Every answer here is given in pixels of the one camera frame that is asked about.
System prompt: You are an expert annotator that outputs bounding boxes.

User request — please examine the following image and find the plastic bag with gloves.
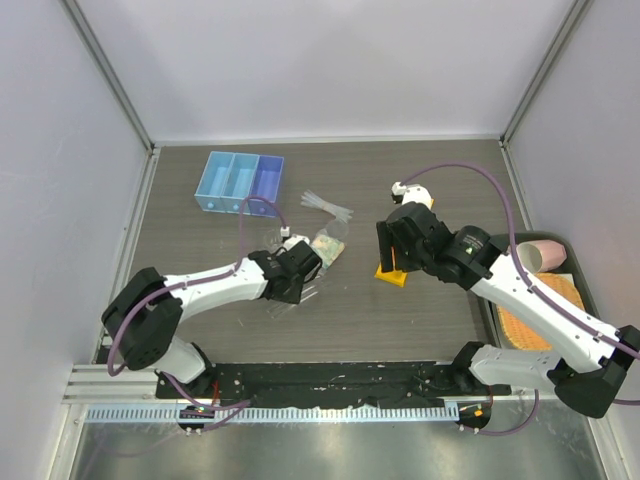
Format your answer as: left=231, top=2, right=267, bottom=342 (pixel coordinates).
left=311, top=234, right=345, bottom=271

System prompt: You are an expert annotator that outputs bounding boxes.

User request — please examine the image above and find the pink paper cup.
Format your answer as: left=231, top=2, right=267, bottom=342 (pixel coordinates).
left=516, top=240, right=567, bottom=273

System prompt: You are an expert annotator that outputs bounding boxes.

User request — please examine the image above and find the larger clear glass beaker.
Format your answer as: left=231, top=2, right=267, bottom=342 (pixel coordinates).
left=263, top=229, right=283, bottom=252

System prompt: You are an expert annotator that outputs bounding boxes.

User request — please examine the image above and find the yellow test tube rack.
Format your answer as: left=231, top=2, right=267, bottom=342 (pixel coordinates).
left=375, top=220, right=426, bottom=287

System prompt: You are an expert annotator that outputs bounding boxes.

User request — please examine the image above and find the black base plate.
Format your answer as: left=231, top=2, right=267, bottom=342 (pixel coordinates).
left=183, top=361, right=511, bottom=409

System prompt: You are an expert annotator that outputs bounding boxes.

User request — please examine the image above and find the white slotted cable duct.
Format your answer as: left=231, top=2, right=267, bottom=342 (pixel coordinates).
left=85, top=402, right=459, bottom=424

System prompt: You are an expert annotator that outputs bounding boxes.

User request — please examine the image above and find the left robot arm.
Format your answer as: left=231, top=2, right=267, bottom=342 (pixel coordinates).
left=101, top=237, right=322, bottom=399

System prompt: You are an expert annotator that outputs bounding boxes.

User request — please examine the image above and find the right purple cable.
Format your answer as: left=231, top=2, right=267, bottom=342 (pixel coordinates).
left=399, top=162, right=640, bottom=435

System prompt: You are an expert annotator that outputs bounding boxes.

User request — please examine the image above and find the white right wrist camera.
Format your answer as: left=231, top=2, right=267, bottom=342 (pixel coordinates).
left=391, top=182, right=434, bottom=209

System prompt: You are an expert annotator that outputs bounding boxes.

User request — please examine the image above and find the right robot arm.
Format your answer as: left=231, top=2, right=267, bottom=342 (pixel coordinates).
left=376, top=202, right=639, bottom=419

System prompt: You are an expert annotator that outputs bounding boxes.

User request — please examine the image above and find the clear plastic pipettes bundle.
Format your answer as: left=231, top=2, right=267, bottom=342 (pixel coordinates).
left=301, top=190, right=354, bottom=223

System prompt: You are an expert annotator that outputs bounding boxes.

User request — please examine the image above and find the dark grey tray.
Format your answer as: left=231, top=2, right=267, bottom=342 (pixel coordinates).
left=478, top=231, right=600, bottom=351

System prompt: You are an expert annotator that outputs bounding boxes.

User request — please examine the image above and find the blue three-compartment organizer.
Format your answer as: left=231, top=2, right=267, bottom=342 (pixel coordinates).
left=194, top=151, right=284, bottom=218

